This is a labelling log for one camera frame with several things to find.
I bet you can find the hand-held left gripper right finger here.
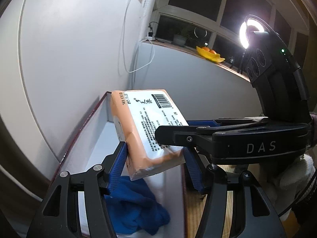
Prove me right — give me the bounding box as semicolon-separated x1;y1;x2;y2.
183;147;285;238

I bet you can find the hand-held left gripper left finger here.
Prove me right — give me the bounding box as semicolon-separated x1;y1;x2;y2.
26;141;129;238

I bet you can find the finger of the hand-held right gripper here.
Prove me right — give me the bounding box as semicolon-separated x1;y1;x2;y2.
186;116;269;132
154;125;214;155

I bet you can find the red-edged white cardboard box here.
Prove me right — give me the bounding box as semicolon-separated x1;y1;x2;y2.
51;92;189;238

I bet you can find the orange tissue pack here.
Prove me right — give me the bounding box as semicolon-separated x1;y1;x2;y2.
111;88;190;181

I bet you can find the person's right hand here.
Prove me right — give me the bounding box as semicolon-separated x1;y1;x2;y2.
267;154;317;221

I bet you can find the blue cloth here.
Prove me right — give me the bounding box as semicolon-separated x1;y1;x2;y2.
104;176;171;236

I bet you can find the small black tripod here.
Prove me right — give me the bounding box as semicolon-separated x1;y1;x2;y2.
229;52;246;74

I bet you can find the yellow fruit dish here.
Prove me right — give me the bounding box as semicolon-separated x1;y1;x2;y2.
196;45;226;63

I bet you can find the wooden window sill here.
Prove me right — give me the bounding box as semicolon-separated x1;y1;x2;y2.
141;38;251;82

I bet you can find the potted plant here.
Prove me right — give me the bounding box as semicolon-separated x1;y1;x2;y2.
172;27;196;47

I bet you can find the white power adapter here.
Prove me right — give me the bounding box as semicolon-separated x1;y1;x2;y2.
145;22;159;42

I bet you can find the ring light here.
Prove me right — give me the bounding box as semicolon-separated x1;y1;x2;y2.
238;15;269;53

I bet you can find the white cable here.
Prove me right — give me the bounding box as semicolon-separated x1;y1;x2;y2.
117;0;155;74

